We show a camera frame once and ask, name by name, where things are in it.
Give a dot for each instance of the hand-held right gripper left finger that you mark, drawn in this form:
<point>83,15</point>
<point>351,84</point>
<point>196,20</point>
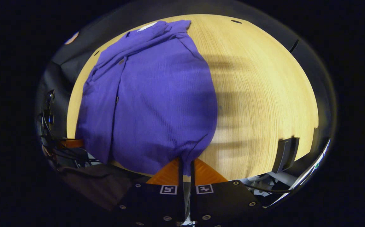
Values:
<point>181,201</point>

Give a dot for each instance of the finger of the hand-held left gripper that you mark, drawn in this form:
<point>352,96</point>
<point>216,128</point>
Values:
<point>72,143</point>

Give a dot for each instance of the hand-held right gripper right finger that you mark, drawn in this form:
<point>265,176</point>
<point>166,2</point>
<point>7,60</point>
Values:
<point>192,201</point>

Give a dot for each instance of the purple shirt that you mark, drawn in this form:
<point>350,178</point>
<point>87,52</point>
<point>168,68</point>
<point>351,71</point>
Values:
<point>157,110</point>

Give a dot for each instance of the black curved bracket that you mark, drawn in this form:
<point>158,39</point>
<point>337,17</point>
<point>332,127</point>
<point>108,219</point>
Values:
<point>285,154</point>

